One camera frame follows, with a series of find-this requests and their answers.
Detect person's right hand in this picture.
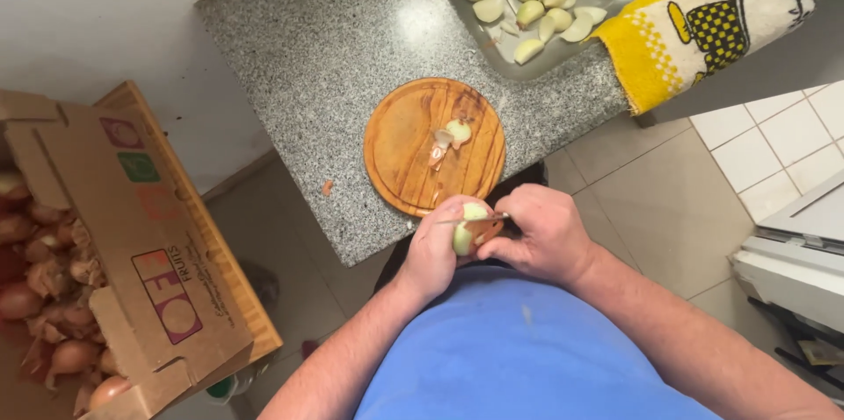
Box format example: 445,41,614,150
476,183,597,288

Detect person's left hand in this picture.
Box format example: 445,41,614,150
400,195,494,300

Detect peeled onion half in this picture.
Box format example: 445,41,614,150
451,202,505,257

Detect small kitchen knife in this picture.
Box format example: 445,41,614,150
433,212,512,226

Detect round wooden cutting board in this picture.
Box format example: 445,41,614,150
363,77,507,218

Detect onion scrap pieces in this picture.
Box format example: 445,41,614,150
427,118,473,172

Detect person's blue shirt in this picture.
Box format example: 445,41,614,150
354,265,723,420

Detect stainless steel sink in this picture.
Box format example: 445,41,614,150
429,0,709,82

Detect white appliance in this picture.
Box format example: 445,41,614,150
731,170,844,335

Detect yellow white patterned towel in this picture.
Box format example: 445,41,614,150
591,0,817,116

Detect cardboard box of onions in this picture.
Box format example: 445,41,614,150
0,89,255,420

